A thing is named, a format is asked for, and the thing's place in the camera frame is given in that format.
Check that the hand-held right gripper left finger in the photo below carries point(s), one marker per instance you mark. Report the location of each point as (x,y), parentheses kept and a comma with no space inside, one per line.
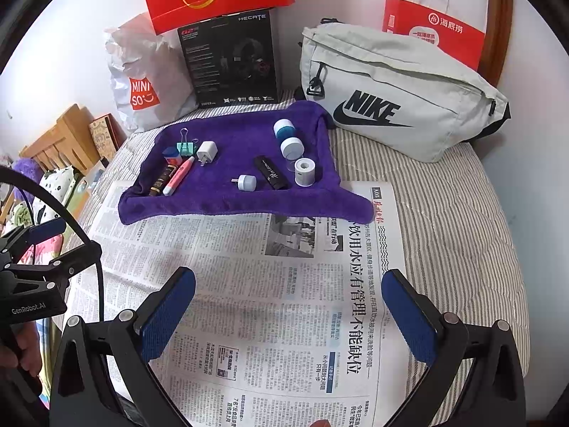
(169,311)

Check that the blue white bottle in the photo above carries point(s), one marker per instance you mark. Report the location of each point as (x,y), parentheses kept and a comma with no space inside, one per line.
(289,142)

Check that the wooden headboard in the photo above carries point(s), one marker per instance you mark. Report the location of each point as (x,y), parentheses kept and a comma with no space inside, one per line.
(66,129)

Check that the brown gold lipstick tube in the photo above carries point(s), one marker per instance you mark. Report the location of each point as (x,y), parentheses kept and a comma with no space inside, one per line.
(161,180)

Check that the purple plush cushion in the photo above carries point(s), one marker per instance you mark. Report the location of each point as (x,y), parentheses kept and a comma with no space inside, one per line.
(26,169)

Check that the small red blue bottle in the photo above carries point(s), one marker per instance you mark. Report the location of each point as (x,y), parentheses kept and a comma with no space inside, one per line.
(172,156)

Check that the green binder clip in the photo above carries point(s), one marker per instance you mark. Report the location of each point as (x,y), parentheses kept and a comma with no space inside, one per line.
(186,146)

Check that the brown wooden frame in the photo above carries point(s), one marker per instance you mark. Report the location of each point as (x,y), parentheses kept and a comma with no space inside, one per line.
(500,18)

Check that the pink highlighter pen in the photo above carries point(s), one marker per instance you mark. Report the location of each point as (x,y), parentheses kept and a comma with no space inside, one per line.
(178,178)

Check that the white charger plug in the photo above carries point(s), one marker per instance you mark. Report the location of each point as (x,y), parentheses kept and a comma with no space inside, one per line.
(206,152)

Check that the newspaper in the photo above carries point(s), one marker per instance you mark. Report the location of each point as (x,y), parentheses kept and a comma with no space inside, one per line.
(289,298)

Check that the white plastic shopping bag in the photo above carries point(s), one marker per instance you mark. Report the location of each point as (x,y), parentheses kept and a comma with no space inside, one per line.
(133,53)

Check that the white tape roll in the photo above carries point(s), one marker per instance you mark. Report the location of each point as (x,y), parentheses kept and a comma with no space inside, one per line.
(304,173)

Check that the small white night light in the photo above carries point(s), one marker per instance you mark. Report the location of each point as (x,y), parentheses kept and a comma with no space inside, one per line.
(243,183)

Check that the person's left hand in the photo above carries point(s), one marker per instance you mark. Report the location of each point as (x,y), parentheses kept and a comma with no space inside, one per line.
(29,347)

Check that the black headphone box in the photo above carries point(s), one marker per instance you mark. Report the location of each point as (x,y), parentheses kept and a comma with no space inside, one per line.
(209,66)

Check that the grey waist bag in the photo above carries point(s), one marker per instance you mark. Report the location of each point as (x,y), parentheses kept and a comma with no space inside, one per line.
(422,93)

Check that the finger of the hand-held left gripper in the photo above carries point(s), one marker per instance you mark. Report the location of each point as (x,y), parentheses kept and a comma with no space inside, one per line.
(46,229)
(75,258)

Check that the brown patterned book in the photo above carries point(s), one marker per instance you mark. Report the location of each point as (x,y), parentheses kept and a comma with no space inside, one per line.
(104,138)

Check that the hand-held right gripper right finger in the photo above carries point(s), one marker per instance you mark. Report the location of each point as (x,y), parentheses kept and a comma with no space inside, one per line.
(409,316)

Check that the floral printed bedding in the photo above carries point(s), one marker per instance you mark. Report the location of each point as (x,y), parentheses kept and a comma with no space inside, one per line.
(58,182)

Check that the purple towel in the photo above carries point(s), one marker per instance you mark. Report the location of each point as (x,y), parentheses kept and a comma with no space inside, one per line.
(222,204)

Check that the black cosmetic tube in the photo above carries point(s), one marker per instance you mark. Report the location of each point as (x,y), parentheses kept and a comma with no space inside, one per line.
(269,172)

